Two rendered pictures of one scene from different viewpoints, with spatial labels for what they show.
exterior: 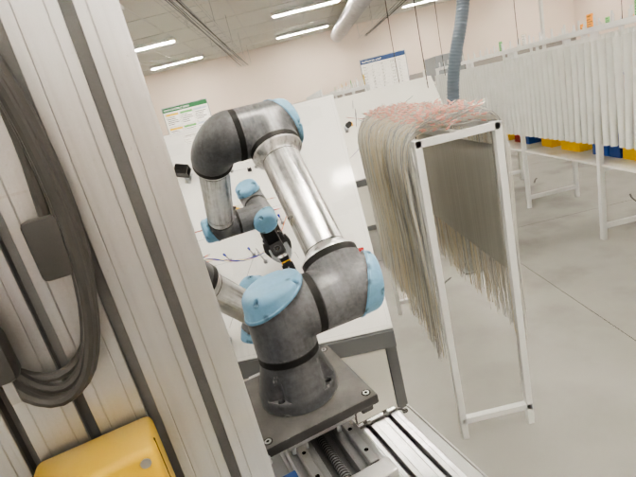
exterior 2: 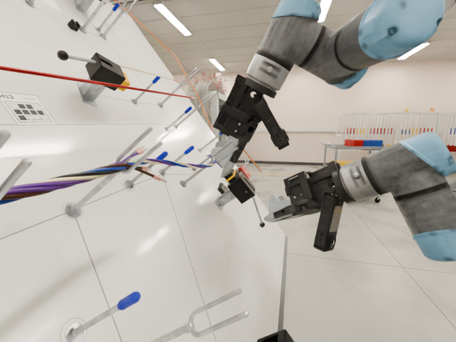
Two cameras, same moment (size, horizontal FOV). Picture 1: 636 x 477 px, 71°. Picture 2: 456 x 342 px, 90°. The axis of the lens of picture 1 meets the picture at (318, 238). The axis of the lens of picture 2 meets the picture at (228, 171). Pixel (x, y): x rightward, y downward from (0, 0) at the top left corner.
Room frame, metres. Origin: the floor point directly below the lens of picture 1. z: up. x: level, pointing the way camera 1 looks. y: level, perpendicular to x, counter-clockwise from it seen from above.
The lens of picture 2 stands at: (1.43, 0.65, 1.26)
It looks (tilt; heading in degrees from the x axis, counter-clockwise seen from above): 10 degrees down; 283
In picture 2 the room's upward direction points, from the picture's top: straight up
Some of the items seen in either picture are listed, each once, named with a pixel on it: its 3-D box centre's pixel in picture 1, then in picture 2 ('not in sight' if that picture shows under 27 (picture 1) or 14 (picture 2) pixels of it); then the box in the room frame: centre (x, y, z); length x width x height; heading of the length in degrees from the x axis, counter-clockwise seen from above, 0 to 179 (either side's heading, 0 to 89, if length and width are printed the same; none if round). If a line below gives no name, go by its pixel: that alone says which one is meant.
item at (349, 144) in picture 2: not in sight; (348, 169); (0.24, -3.78, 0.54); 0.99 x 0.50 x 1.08; 11
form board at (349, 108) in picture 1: (397, 168); not in sight; (4.60, -0.98, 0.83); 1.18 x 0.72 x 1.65; 90
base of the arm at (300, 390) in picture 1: (292, 367); not in sight; (0.75, 0.10, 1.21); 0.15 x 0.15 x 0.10
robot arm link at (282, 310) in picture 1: (281, 311); not in sight; (0.75, 0.10, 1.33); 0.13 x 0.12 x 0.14; 107
